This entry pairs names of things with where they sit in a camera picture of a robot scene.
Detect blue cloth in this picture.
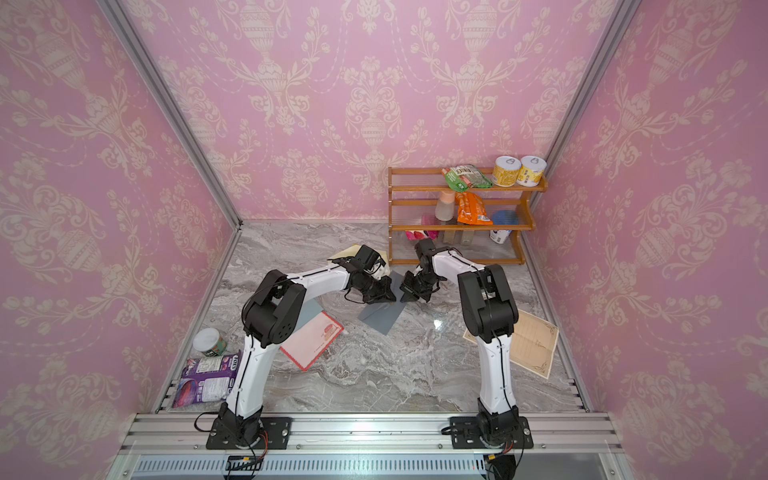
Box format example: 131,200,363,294
491,210,519,226

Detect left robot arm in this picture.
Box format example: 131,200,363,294
217,245,396,443

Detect green snack packet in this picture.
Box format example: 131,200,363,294
442,164,493,193

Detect cream yellow envelope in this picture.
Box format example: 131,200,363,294
327,244,391,279

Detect green white can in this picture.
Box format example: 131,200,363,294
192,327,228,357

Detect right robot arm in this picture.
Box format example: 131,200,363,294
400,239,523,448

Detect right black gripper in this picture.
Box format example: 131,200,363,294
401,271,441,303

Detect magenta pink item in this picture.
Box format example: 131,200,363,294
405,215,439,241

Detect orange snack bag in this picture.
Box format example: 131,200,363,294
455,192,493,226

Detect teal green envelope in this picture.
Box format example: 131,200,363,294
295,299,324,331

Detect tan bordered certificate paper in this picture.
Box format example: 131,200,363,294
462,309,559,380

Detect wooden three-tier shelf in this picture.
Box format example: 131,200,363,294
386,167,548,266

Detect red bordered pink card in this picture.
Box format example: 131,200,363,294
280,311,344,371

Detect grey envelope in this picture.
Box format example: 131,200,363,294
358,271,406,335

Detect white cup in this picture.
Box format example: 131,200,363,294
489,230,511,245

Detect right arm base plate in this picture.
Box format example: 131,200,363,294
440,415,534,451

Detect yellow can left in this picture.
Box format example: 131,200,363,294
492,155,522,188

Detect yellow can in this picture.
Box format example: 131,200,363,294
516,155,547,188
492,155,522,188

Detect purple snack bag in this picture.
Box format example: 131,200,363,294
172,351,241,408

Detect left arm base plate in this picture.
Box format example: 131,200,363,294
205,416,293,451

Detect yellow can right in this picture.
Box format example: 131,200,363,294
516,155,547,188

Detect pink beige bottle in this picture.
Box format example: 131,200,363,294
434,190,456,222

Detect aluminium front rail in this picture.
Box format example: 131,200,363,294
108,413,633,479

